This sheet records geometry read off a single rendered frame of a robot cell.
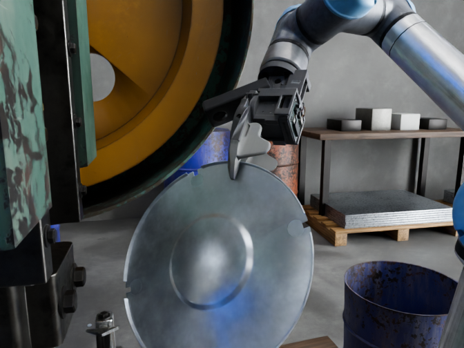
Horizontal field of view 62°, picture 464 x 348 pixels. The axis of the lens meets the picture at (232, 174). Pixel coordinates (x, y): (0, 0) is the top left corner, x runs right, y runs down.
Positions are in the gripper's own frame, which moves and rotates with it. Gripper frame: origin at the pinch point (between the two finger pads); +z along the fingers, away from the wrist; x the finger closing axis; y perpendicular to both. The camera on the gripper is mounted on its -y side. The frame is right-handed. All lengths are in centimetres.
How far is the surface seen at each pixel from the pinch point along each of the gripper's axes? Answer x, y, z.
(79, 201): -8.6, -15.1, 11.9
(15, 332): -12.5, -8.9, 28.1
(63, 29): -23.7, -15.1, -3.0
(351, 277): 116, 4, -30
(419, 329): 98, 29, -11
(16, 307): -14.0, -8.8, 26.1
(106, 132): 3.4, -32.0, -9.2
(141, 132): 4.3, -24.5, -10.4
